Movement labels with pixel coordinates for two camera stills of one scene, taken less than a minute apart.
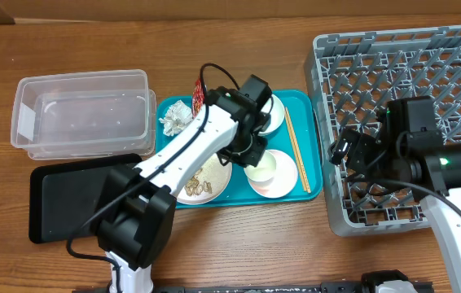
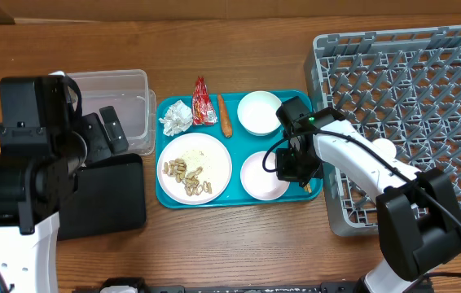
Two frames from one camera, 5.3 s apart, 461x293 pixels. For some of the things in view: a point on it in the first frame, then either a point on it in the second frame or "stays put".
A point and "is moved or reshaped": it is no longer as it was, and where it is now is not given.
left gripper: x=252 y=156 → x=101 y=146
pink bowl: x=283 y=181 is moved or reshaped
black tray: x=65 y=198 stays put
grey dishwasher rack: x=353 y=76 stays put
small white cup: x=263 y=169 is moved or reshaped
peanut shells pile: x=194 y=187 stays put
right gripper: x=362 y=146 → x=286 y=172
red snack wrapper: x=198 y=98 stays put
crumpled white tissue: x=177 y=116 stays put
